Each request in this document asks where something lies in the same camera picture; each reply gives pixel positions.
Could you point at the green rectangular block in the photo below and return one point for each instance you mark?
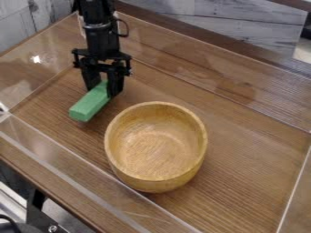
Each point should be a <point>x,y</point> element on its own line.
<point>91,103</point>

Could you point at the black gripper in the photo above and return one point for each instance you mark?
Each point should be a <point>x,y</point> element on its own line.
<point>103,56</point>

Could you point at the clear acrylic tray walls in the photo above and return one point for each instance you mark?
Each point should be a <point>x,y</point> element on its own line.
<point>249,92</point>

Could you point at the brown wooden bowl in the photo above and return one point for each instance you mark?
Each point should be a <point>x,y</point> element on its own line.
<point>155,144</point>

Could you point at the black table leg bracket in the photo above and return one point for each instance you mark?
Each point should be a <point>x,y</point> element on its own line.
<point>36,218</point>

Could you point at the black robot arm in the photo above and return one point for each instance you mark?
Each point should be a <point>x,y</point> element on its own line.
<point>98,12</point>

